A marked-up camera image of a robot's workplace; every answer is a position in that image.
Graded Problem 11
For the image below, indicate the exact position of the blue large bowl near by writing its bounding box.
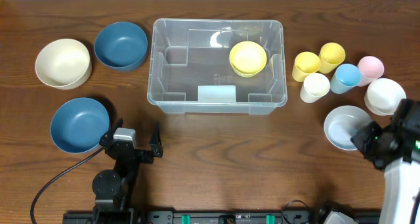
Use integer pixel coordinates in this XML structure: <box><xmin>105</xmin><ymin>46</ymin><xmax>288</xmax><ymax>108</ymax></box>
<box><xmin>50</xmin><ymin>97</ymin><xmax>110</xmax><ymax>154</ymax></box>

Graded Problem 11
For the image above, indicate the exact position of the light blue small bowl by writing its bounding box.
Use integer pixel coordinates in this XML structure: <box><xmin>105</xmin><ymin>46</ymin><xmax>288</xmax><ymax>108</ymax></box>
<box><xmin>324</xmin><ymin>105</ymin><xmax>372</xmax><ymax>151</ymax></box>

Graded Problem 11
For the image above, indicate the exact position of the white small bowl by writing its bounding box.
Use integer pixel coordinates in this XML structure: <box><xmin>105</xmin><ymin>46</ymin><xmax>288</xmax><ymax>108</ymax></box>
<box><xmin>364</xmin><ymin>78</ymin><xmax>406</xmax><ymax>116</ymax></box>

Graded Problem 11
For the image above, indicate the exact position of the yellow cup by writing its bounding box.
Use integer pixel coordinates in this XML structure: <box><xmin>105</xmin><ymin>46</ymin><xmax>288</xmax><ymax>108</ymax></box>
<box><xmin>292</xmin><ymin>51</ymin><xmax>321</xmax><ymax>82</ymax></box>
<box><xmin>318</xmin><ymin>42</ymin><xmax>346</xmax><ymax>74</ymax></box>

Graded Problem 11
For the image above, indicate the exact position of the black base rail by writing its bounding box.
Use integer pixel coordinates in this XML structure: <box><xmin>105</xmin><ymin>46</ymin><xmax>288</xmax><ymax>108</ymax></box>
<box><xmin>62</xmin><ymin>208</ymin><xmax>381</xmax><ymax>224</ymax></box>

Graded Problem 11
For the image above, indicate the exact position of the cream large bowl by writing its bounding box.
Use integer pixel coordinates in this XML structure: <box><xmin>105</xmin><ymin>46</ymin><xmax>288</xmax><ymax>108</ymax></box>
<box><xmin>35</xmin><ymin>39</ymin><xmax>93</xmax><ymax>90</ymax></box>

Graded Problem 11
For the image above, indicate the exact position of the cream cup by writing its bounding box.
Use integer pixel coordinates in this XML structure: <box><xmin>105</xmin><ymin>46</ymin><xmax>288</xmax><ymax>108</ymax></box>
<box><xmin>300</xmin><ymin>73</ymin><xmax>330</xmax><ymax>103</ymax></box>

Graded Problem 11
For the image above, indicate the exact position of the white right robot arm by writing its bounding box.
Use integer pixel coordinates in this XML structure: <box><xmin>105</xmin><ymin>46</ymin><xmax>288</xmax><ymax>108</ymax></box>
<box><xmin>318</xmin><ymin>99</ymin><xmax>419</xmax><ymax>224</ymax></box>

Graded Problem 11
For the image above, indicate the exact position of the light blue cup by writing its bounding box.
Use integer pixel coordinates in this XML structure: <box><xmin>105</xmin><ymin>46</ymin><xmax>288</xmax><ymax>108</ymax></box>
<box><xmin>330</xmin><ymin>64</ymin><xmax>362</xmax><ymax>94</ymax></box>

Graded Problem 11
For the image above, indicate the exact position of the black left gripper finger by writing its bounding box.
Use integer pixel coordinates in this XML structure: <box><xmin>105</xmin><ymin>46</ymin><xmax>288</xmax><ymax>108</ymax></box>
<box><xmin>99</xmin><ymin>118</ymin><xmax>123</xmax><ymax>147</ymax></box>
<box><xmin>149</xmin><ymin>123</ymin><xmax>163</xmax><ymax>158</ymax></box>

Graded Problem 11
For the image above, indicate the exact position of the clear plastic storage bin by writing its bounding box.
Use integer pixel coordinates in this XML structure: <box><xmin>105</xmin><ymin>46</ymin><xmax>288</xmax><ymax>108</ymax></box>
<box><xmin>147</xmin><ymin>18</ymin><xmax>287</xmax><ymax>115</ymax></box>

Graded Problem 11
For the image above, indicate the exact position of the pink cup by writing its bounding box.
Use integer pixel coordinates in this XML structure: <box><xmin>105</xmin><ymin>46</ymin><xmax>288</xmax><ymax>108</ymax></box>
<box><xmin>357</xmin><ymin>56</ymin><xmax>385</xmax><ymax>87</ymax></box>

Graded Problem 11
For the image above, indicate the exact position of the blue large bowl far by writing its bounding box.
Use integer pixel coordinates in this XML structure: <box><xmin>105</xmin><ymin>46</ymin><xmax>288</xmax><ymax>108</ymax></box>
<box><xmin>94</xmin><ymin>22</ymin><xmax>148</xmax><ymax>72</ymax></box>

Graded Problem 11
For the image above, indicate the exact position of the blue large bowl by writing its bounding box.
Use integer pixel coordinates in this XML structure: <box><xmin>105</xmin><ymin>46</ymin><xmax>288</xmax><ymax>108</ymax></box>
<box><xmin>94</xmin><ymin>22</ymin><xmax>148</xmax><ymax>72</ymax></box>
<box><xmin>50</xmin><ymin>97</ymin><xmax>110</xmax><ymax>154</ymax></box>

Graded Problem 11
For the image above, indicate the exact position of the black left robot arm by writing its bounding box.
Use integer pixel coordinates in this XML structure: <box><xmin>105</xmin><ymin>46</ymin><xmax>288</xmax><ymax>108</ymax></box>
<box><xmin>92</xmin><ymin>119</ymin><xmax>163</xmax><ymax>223</ymax></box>

